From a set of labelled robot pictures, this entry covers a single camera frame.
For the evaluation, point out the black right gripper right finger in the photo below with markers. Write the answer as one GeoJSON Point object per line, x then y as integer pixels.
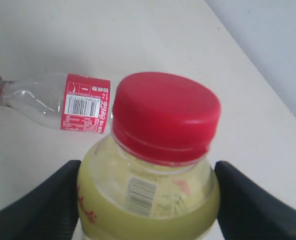
{"type": "Point", "coordinates": [248, 212]}

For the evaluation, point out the clear red-label cola bottle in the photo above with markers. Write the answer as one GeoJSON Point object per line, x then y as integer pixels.
{"type": "Point", "coordinates": [64, 101]}

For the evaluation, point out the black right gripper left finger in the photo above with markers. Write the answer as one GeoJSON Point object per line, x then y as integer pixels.
{"type": "Point", "coordinates": [47, 212]}

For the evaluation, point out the yellow juice bottle red cap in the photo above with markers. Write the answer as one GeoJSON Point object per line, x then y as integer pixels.
{"type": "Point", "coordinates": [149, 178]}

